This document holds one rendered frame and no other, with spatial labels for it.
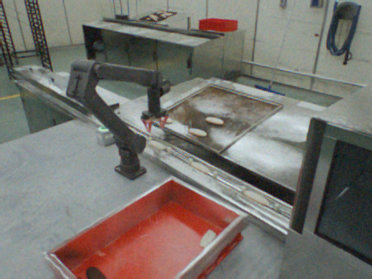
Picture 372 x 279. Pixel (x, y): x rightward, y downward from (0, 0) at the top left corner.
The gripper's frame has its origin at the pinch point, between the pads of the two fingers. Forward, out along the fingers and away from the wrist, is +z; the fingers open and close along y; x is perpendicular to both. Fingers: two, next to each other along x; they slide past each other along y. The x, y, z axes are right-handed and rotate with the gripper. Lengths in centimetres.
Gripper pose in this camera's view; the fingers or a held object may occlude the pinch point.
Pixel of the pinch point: (155, 129)
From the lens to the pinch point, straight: 144.3
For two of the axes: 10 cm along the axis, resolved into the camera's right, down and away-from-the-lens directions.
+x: -6.9, -3.4, 6.4
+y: 7.2, -3.2, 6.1
